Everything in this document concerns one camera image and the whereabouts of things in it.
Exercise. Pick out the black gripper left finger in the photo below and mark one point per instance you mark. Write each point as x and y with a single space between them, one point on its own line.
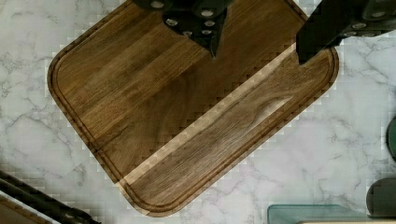
200 20

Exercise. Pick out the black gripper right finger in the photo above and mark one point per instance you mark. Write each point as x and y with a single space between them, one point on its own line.
335 20

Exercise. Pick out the wooden cutting board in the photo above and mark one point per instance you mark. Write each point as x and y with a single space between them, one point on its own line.
163 117

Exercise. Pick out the dark green mug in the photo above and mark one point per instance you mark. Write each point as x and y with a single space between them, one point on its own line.
391 139

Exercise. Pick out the dark glass tumbler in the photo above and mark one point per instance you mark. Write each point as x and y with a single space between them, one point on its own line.
381 198

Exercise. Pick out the teal box with wooden lid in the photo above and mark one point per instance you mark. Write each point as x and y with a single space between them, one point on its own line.
319 214

